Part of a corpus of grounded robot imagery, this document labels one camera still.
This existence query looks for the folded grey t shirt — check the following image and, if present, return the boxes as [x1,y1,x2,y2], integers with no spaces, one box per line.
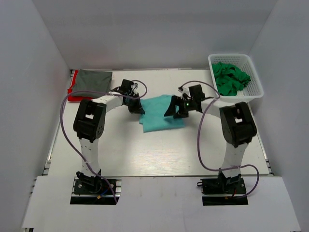
[71,69,112,92]

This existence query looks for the crumpled green t shirt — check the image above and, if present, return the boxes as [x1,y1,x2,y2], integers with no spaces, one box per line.
[212,62,251,96]

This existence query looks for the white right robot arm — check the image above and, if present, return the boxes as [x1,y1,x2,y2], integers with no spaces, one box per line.
[164,85,257,193]

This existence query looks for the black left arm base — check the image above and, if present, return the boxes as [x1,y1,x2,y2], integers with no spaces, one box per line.
[70,172,122,205]

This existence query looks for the folded red t shirt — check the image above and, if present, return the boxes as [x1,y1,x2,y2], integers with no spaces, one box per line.
[67,69,97,102]

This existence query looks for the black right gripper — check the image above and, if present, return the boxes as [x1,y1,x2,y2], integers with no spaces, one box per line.
[164,96,196,119]

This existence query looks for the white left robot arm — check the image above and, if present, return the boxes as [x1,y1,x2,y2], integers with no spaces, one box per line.
[73,79,145,193]

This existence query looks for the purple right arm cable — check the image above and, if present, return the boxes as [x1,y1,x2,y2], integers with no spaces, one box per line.
[178,81,260,200]

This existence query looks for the teal t shirt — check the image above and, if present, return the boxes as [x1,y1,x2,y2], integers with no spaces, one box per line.
[139,95,185,133]

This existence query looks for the white plastic basket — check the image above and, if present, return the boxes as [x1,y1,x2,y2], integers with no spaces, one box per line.
[208,54,264,103]

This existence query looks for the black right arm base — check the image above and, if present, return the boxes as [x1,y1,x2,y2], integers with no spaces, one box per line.
[197,174,249,206]

